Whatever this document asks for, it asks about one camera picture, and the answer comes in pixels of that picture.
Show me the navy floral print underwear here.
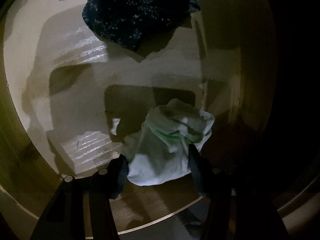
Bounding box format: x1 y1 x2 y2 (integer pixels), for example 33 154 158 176
82 0 201 58

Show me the white green trimmed sock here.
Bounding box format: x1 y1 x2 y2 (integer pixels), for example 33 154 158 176
122 99 215 186

